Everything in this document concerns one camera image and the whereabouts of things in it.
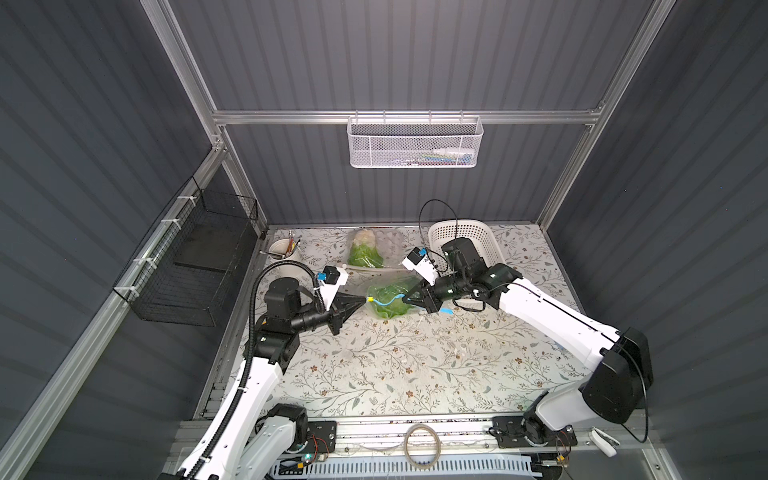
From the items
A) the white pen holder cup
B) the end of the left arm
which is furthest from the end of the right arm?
the white pen holder cup

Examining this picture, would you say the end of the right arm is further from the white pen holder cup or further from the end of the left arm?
the white pen holder cup

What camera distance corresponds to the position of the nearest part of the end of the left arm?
57 cm
